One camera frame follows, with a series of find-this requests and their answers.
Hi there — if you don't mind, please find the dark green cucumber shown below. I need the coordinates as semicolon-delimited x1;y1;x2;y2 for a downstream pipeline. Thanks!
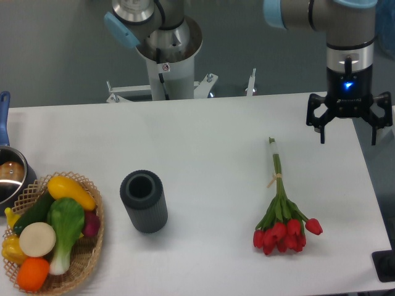
13;191;55;235

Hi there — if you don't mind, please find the orange fruit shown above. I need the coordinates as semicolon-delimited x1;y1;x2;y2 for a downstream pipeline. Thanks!
17;257;49;292

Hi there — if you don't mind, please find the yellow banana tip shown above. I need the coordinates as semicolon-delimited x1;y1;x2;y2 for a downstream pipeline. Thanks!
4;207;21;229

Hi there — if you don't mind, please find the purple red radish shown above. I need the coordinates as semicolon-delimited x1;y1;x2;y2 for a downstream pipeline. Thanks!
81;212;101;237

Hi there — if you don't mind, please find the black device at edge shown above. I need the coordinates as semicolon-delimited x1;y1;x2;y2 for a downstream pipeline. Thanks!
372;250;394;282

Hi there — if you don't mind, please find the blue plastic bag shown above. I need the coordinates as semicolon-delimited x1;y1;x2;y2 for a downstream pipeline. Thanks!
375;0;394;60

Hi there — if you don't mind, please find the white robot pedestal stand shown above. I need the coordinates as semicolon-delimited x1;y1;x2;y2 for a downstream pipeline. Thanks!
105;14;218;103

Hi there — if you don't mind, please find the green bok choy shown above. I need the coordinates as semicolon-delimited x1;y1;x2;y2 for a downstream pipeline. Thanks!
47;197;85;276

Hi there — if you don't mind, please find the dark grey ribbed vase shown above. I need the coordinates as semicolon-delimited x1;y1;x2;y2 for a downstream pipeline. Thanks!
120;170;168;234

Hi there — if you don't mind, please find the yellow squash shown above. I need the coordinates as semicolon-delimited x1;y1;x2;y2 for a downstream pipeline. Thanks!
47;176;96;211

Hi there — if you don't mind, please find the woven wicker basket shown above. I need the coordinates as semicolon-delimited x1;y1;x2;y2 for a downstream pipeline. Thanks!
1;172;104;295

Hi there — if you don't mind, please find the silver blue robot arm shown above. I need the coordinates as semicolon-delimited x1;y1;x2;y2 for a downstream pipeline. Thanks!
104;1;393;134

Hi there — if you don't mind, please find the red tulip bouquet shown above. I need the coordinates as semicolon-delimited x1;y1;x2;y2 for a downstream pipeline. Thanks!
252;138;323;256

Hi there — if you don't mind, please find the blue handled saucepan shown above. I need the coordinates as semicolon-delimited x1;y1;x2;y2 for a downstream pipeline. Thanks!
1;91;36;216

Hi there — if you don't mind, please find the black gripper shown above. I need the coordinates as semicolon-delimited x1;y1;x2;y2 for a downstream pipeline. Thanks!
305;67;394;146

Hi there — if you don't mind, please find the white round radish slice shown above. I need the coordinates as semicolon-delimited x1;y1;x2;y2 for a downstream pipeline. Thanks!
19;222;56;257

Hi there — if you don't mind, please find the yellow bell pepper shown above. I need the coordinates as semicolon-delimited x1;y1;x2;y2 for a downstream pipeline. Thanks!
1;234;28;265

